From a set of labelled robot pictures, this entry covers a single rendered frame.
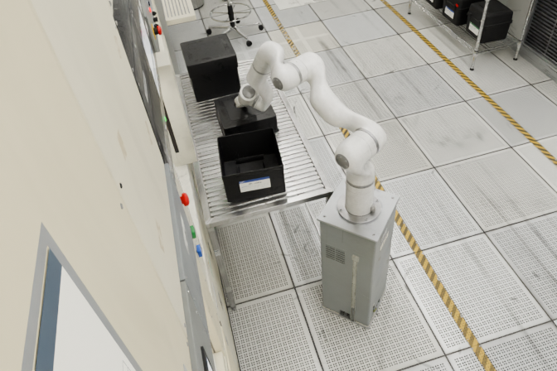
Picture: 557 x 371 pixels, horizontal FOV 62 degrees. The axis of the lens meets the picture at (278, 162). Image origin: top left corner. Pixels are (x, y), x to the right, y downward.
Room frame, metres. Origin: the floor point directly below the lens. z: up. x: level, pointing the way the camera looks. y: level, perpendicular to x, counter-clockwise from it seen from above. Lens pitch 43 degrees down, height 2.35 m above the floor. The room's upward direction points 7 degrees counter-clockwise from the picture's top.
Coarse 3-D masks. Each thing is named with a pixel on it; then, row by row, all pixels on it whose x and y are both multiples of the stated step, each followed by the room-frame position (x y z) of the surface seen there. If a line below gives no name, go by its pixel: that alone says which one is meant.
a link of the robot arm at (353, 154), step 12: (360, 132) 1.35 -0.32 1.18; (348, 144) 1.29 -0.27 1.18; (360, 144) 1.29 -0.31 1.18; (372, 144) 1.30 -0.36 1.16; (336, 156) 1.29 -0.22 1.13; (348, 156) 1.25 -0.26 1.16; (360, 156) 1.25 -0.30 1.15; (372, 156) 1.29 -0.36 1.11; (348, 168) 1.24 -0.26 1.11; (360, 168) 1.24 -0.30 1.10; (372, 168) 1.32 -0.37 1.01; (348, 180) 1.32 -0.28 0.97; (360, 180) 1.28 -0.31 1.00; (372, 180) 1.30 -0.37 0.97
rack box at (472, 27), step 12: (492, 0) 3.75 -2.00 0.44; (468, 12) 3.74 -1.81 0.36; (480, 12) 3.59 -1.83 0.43; (492, 12) 3.54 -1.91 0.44; (504, 12) 3.52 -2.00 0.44; (468, 24) 3.71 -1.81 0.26; (480, 24) 3.53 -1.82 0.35; (492, 24) 3.49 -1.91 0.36; (504, 24) 3.50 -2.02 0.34; (492, 36) 3.50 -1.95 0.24; (504, 36) 3.52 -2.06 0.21
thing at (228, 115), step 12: (228, 96) 2.16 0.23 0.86; (216, 108) 2.06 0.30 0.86; (228, 108) 2.05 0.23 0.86; (240, 108) 2.03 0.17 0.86; (252, 108) 2.02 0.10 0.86; (228, 120) 1.95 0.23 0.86; (240, 120) 1.93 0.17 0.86; (252, 120) 1.92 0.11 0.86; (264, 120) 1.92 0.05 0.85; (276, 120) 1.94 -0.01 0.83; (228, 132) 1.88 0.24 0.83; (240, 132) 1.89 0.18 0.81
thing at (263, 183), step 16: (272, 128) 1.75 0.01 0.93; (224, 144) 1.73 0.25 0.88; (240, 144) 1.74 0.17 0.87; (256, 144) 1.75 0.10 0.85; (272, 144) 1.75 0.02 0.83; (224, 160) 1.73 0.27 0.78; (240, 160) 1.71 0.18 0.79; (256, 160) 1.71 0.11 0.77; (272, 160) 1.70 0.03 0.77; (224, 176) 1.46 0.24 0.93; (240, 176) 1.46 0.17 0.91; (256, 176) 1.47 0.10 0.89; (272, 176) 1.48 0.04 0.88; (240, 192) 1.46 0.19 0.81; (256, 192) 1.47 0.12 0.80; (272, 192) 1.48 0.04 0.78
